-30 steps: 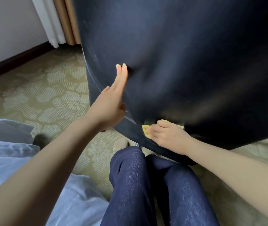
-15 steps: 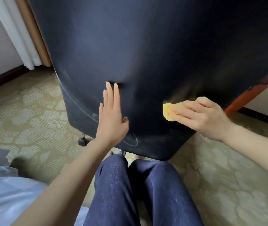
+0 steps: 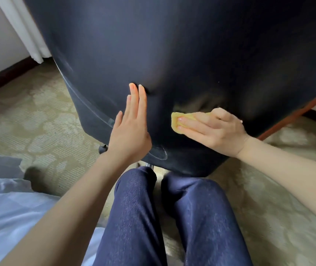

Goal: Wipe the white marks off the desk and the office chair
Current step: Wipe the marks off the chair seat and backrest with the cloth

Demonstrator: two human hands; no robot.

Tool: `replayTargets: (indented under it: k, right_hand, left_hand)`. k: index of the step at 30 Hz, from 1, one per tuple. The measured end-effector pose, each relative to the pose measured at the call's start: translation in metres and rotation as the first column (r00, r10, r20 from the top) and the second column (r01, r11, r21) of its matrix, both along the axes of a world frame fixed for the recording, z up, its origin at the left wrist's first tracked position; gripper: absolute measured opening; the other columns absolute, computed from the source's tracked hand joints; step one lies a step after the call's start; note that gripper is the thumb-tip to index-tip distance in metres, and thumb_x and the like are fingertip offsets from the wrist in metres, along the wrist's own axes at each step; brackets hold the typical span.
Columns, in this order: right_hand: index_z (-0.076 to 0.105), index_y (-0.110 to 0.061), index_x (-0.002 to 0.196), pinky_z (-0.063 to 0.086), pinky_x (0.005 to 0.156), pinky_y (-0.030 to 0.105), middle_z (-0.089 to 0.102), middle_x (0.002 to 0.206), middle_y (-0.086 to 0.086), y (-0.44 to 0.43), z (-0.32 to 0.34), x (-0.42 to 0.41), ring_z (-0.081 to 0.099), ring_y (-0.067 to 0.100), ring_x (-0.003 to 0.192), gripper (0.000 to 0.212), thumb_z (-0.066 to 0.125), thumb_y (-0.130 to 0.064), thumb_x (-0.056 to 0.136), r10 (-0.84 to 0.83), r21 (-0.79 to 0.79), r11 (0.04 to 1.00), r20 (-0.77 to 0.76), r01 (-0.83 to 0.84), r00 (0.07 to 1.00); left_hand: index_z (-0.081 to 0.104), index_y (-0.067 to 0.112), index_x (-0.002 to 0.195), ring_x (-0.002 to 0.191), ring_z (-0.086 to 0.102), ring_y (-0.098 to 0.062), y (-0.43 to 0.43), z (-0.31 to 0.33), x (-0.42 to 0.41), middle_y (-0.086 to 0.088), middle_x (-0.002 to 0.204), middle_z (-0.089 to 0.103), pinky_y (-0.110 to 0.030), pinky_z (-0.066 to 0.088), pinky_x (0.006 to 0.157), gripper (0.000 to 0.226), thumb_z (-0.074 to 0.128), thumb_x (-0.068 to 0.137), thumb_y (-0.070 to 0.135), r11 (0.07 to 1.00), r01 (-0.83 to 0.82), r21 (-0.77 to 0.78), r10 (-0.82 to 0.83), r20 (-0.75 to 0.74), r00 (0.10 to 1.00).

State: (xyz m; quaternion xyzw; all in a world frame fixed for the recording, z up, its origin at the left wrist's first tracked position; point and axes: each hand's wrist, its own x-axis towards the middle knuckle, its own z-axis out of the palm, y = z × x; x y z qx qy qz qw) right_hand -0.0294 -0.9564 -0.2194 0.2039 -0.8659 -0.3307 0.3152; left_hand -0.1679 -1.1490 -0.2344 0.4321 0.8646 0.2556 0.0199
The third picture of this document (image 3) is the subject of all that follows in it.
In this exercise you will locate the person's left hand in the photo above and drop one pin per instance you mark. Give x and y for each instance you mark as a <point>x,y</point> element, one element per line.
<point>130,138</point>

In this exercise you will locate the person's right hand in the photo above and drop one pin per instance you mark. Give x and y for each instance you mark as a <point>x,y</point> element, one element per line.
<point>221,132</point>

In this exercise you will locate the yellow cleaning cloth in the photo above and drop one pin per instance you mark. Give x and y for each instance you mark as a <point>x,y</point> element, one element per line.
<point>174,121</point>

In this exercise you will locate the black leather chair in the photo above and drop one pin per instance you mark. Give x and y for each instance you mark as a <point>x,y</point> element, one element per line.
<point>174,47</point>

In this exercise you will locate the person's left forearm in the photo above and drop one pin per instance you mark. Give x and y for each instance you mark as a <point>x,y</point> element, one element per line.
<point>63,218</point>

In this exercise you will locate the person's right forearm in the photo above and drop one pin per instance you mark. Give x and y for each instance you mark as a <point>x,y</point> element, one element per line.
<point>293,177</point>

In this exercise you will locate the red-brown wooden table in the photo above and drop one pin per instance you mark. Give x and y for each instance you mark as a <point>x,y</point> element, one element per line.
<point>293,116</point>

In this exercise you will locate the navy dress with white trim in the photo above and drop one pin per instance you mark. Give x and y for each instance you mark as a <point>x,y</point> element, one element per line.
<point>208,218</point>

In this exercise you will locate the white bed sheet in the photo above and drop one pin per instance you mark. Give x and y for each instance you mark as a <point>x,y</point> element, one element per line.
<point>8,213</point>

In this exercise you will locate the brown and white curtains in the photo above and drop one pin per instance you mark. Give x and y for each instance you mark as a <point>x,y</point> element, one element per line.
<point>25,27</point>

